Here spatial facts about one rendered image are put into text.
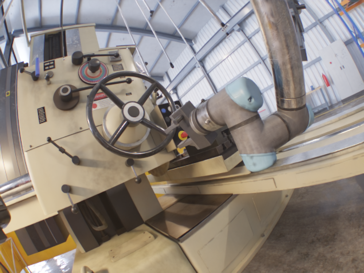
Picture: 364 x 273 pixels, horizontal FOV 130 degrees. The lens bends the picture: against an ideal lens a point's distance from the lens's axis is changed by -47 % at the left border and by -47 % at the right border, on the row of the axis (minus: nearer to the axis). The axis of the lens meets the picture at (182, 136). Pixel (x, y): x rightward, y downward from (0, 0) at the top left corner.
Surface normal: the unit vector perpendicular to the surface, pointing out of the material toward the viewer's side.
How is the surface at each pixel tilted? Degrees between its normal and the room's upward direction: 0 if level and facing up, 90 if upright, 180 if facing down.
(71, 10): 169
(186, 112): 90
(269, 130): 66
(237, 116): 90
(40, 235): 90
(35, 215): 90
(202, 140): 110
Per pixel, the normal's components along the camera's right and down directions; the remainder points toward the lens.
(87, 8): 0.26, 0.95
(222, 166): -0.75, 0.30
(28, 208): 0.51, -0.29
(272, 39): -0.78, 0.53
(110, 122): 0.04, -0.18
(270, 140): 0.08, 0.10
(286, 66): -0.48, 0.58
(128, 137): 0.53, 0.22
